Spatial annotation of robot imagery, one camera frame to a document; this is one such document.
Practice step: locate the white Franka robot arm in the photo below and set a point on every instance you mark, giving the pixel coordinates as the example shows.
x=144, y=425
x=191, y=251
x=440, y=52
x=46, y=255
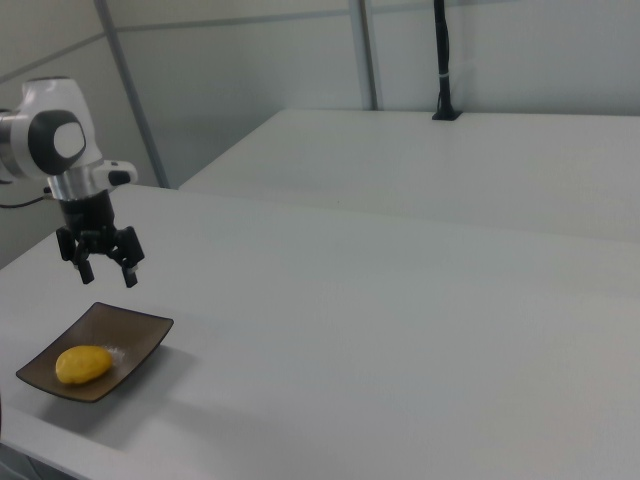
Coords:
x=50, y=95

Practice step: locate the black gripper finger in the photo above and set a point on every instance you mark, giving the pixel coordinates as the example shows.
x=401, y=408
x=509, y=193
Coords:
x=64, y=245
x=131, y=247

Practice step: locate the yellow potato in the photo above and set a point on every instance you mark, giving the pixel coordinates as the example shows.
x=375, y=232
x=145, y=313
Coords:
x=82, y=365

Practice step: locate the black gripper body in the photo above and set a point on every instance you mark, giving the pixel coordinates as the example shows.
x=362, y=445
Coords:
x=87, y=215

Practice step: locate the black pole with base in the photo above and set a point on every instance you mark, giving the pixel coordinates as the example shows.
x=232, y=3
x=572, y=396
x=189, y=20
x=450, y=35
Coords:
x=443, y=50

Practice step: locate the brown square ceramic plate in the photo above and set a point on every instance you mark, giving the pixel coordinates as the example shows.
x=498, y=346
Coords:
x=140, y=330

